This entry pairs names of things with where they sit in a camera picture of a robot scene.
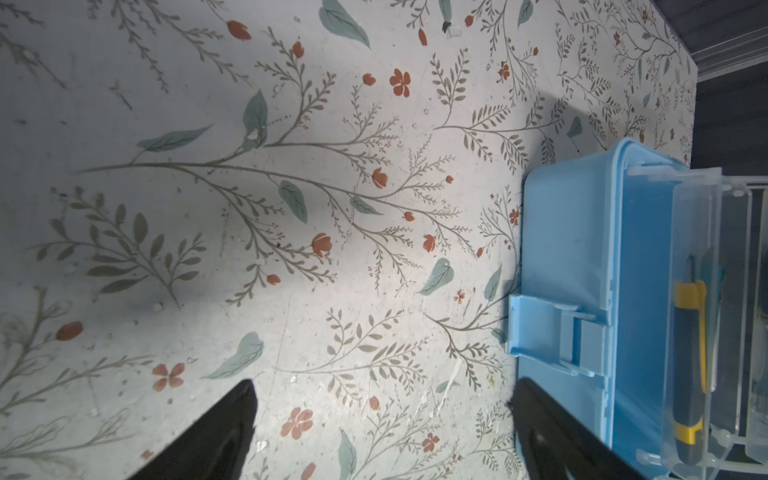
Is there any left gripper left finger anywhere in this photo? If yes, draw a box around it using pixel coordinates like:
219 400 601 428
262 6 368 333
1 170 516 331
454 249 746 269
130 379 258 480

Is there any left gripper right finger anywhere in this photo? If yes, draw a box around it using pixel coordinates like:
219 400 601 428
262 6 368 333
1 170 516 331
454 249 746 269
509 378 642 480

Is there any blue plastic tool box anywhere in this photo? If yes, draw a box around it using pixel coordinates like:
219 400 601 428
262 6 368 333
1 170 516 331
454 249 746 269
507 137 768 480

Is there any yellow black utility knife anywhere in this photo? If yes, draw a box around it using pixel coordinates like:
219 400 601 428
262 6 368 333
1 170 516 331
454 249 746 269
672 255 707 465

